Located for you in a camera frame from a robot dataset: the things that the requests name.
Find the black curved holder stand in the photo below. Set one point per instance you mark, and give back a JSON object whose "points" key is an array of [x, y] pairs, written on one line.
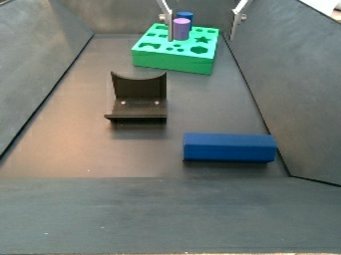
{"points": [[141, 98]]}

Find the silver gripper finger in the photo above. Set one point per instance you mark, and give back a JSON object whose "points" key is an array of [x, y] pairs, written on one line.
{"points": [[166, 16], [238, 16]]}

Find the purple cylinder peg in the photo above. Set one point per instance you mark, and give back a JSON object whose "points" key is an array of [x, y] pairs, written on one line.
{"points": [[181, 28]]}

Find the green shape sorter block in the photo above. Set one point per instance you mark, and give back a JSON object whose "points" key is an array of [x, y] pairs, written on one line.
{"points": [[186, 56]]}

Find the blue hexagon prism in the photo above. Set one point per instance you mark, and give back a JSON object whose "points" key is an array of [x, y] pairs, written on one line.
{"points": [[229, 147]]}

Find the dark blue cylinder peg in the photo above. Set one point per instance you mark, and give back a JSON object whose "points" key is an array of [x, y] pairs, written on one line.
{"points": [[186, 15]]}

